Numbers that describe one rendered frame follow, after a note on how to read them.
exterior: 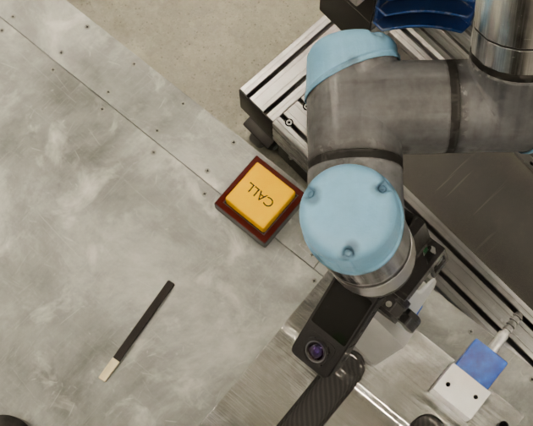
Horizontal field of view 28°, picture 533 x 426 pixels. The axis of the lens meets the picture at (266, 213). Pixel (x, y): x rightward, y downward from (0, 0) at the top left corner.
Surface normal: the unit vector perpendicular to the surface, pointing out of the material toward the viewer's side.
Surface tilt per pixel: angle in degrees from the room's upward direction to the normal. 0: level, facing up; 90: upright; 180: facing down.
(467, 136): 59
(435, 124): 43
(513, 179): 0
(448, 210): 0
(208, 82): 0
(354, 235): 12
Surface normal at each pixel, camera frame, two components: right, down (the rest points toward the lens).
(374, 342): -0.51, 0.54
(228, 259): -0.01, -0.27
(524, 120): 0.08, 0.65
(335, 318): -0.49, 0.18
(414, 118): 0.00, 0.31
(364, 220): -0.22, -0.25
